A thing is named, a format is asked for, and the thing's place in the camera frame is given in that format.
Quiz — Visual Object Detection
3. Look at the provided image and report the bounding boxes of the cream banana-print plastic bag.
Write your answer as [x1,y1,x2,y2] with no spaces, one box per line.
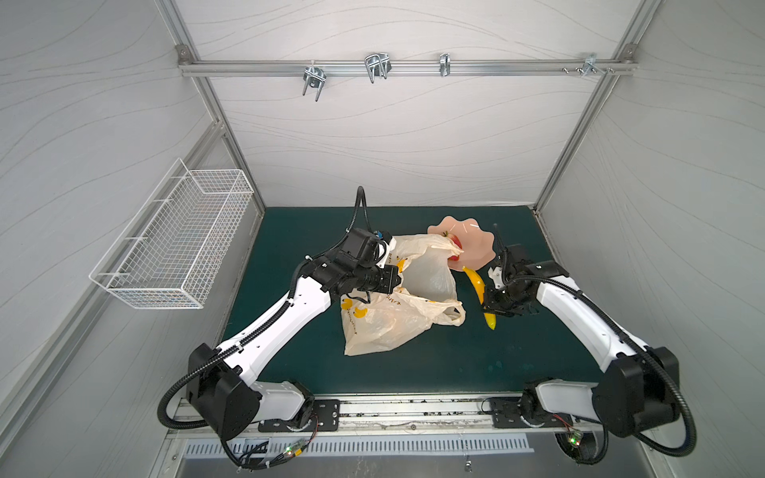
[341,234,466,357]

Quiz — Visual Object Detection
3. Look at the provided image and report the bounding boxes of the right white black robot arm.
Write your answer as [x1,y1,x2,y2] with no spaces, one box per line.
[479,238,698,465]

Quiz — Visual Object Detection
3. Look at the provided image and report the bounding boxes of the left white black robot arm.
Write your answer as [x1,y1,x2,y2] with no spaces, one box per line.
[157,188,402,441]

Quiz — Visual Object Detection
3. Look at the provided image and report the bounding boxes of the pink scalloped fruit bowl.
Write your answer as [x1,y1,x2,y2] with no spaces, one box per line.
[428,216,496,272]

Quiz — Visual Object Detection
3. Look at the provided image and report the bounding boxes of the red strawberry top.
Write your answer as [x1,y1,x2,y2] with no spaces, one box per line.
[446,233,462,262]

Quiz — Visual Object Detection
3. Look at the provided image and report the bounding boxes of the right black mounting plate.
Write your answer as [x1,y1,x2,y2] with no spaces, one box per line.
[486,394,572,429]

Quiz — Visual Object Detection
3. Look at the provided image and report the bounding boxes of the black mounting plate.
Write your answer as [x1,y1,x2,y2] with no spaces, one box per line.
[258,400,341,433]
[486,394,572,429]

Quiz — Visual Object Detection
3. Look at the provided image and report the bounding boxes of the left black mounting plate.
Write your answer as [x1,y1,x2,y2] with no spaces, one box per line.
[258,400,341,433]

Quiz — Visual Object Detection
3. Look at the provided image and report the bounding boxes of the metal hook clamp left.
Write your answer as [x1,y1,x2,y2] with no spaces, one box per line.
[302,66,327,102]

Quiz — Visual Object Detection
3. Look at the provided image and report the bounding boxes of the aluminium top crossbar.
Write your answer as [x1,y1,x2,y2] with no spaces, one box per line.
[178,57,639,78]

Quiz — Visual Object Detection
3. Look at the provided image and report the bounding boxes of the metal hook clamp middle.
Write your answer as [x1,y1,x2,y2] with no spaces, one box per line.
[364,52,392,84]

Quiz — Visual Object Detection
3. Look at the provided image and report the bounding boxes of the metal hook clamp small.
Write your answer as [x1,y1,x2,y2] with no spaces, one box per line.
[439,53,451,78]

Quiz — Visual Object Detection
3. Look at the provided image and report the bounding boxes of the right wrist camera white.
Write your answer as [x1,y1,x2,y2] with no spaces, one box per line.
[487,267,506,290]

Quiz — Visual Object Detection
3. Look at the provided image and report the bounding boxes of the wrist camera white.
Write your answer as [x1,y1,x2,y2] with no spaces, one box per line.
[487,267,506,290]
[376,231,396,268]

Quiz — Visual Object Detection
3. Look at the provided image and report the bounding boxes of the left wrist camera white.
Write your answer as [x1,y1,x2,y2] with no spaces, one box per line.
[376,231,396,268]

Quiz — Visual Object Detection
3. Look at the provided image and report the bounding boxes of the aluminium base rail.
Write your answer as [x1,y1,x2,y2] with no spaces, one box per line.
[165,390,659,440]

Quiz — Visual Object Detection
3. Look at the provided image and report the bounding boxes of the white slotted cable duct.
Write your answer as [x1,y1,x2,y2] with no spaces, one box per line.
[183,432,535,459]

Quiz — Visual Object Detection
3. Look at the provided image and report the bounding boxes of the right black base cable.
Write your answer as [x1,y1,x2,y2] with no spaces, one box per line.
[552,417,610,466]

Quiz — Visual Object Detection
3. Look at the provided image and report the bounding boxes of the black base cable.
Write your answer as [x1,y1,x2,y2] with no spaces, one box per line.
[552,417,610,466]
[219,414,321,471]

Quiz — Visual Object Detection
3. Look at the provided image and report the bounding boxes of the white wire basket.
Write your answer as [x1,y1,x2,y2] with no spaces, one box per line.
[89,159,253,310]

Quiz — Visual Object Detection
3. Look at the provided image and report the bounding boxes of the left black base cable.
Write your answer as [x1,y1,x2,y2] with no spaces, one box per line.
[219,414,321,471]

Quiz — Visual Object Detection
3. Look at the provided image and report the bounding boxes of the metal bracket clamp right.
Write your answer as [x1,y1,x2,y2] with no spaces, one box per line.
[562,53,616,78]

